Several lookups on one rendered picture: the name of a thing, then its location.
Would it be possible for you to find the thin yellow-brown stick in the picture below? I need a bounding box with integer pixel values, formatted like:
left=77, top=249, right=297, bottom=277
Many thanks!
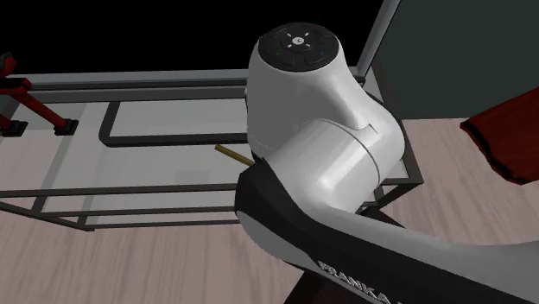
left=214, top=144, right=257, bottom=168

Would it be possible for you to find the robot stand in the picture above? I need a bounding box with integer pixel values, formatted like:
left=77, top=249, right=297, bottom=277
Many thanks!
left=282, top=269, right=371, bottom=304

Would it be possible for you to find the dark red upholstered furniture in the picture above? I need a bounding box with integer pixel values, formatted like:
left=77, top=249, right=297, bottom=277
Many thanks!
left=460, top=86, right=539, bottom=187

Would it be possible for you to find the red lamp with black feet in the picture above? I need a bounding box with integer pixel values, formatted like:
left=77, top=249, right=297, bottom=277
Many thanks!
left=0, top=51, right=79, bottom=138

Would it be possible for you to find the glass table with dark frame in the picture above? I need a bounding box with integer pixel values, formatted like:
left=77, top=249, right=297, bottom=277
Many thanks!
left=0, top=68, right=425, bottom=232

